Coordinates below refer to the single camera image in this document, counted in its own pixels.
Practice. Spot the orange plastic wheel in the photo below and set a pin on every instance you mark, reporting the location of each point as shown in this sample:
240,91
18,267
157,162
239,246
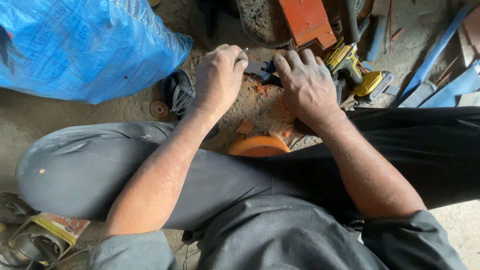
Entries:
258,145

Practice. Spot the open tin can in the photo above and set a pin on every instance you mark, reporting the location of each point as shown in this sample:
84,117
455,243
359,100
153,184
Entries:
45,236

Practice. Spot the orange metal bracket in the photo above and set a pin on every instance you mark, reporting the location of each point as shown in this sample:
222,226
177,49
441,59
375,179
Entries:
307,22

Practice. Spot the person's right hand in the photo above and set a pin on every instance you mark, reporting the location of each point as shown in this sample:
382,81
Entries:
308,88

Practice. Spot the blue metal bar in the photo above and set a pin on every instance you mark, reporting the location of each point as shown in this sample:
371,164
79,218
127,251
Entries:
376,37

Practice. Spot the person's grey shirt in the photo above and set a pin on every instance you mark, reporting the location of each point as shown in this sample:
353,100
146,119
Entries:
277,236

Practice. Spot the round grinding disc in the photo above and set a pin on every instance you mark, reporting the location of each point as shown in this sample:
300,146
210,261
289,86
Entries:
159,109

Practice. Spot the blue woven plastic sack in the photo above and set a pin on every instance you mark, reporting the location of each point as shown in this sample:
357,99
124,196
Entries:
88,45

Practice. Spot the thin metal rod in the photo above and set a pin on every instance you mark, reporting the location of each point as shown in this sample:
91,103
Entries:
243,52

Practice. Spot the person's grey trousers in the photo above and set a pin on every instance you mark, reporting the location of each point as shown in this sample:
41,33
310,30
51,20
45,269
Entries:
262,168

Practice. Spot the black sandal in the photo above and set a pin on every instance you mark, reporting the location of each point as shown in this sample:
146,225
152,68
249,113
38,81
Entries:
180,92

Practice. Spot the person's left hand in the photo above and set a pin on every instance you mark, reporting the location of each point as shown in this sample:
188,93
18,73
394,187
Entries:
218,77

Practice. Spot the person's left fingers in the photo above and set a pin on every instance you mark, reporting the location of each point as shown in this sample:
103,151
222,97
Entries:
237,58

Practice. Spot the heap of blue metal strips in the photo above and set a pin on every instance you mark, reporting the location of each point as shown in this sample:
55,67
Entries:
442,71

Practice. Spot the orange plastic chip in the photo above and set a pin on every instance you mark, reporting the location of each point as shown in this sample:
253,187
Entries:
244,127

